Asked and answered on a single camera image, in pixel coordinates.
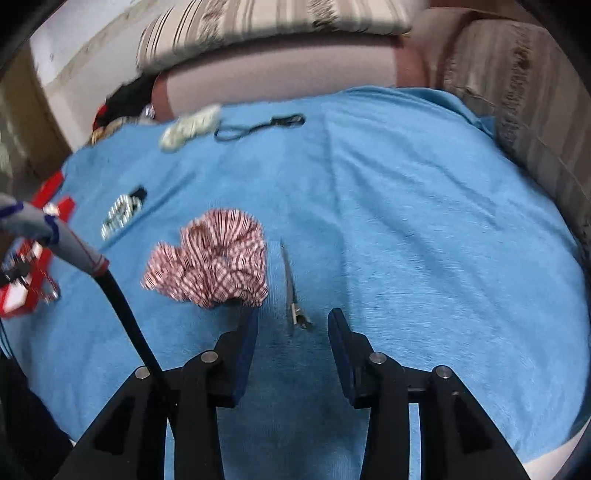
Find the thin black hair tie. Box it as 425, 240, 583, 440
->
213, 113, 307, 143

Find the cream dotted scrunchie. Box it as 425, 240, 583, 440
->
159, 104, 222, 152

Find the silver metal hair clip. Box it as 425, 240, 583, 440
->
280, 241, 314, 334

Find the white pearl bracelet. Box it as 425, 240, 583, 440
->
100, 193, 143, 241

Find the dark clothes pile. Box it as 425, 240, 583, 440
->
92, 74, 157, 131

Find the red box lid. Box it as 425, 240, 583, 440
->
30, 171, 64, 209

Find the beige patterned cloth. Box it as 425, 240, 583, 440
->
87, 116, 157, 146

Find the red jewelry box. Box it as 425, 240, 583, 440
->
1, 193, 75, 319

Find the blue towel bed cover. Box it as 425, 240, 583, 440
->
62, 87, 590, 479

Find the striped floral pillow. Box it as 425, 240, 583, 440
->
443, 18, 591, 259
136, 0, 426, 74

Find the striped floral pillow right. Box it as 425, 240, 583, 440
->
443, 18, 591, 259

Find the red white checkered scrunchie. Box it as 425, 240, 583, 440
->
141, 209, 269, 309

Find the pink mauve cushion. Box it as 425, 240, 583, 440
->
151, 34, 430, 122

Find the striped floral pillow centre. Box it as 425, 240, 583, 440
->
136, 0, 426, 74

